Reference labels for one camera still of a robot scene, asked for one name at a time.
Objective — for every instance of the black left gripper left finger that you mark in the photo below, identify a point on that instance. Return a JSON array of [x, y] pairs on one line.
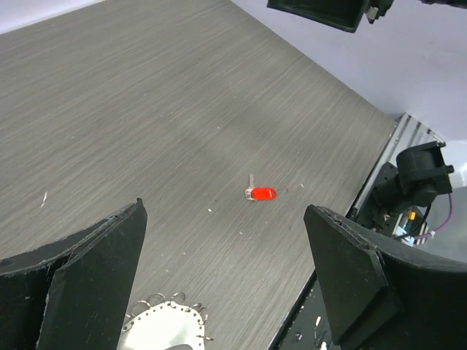
[[73, 293]]

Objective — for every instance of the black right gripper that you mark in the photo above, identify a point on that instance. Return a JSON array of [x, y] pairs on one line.
[[344, 15]]

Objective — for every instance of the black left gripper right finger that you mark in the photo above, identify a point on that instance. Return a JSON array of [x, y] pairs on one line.
[[381, 294]]

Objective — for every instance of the key with red tag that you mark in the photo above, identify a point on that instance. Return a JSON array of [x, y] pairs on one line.
[[253, 193]]

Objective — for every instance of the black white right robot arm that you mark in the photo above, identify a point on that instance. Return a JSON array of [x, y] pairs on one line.
[[422, 174]]

